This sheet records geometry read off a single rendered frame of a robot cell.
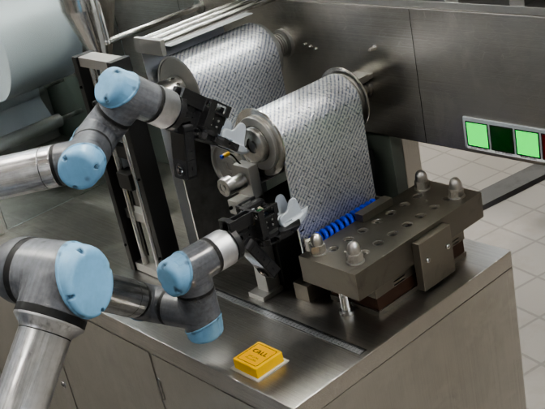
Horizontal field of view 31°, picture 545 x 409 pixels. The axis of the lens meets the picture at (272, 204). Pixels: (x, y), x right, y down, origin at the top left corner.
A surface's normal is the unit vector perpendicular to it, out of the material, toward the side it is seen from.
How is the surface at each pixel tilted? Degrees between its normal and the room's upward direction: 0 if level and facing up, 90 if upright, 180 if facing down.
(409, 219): 0
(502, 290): 90
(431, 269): 90
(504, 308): 90
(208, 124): 90
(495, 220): 0
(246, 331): 0
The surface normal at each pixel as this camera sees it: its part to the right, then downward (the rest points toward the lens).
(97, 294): 0.87, -0.05
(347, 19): -0.73, 0.40
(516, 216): -0.18, -0.89
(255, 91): 0.67, 0.22
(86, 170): -0.04, 0.42
